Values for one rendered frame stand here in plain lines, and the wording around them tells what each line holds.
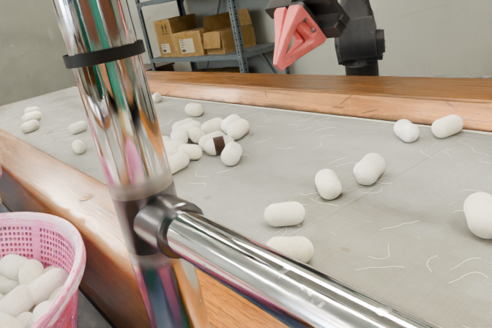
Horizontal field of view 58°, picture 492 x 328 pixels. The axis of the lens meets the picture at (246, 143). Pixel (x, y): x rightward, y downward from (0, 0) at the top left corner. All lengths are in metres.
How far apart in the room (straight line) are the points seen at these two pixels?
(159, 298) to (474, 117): 0.40
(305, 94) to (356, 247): 0.37
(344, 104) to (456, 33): 1.99
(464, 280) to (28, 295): 0.28
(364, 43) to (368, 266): 0.60
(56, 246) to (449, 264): 0.29
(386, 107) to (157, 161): 0.43
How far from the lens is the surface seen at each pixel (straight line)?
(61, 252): 0.39
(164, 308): 0.18
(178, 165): 0.49
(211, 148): 0.51
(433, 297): 0.27
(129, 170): 0.16
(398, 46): 2.71
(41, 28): 5.09
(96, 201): 0.41
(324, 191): 0.37
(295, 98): 0.66
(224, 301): 0.24
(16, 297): 0.36
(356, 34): 0.86
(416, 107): 0.54
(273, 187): 0.41
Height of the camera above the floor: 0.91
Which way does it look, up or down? 18 degrees down
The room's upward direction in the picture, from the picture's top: 11 degrees counter-clockwise
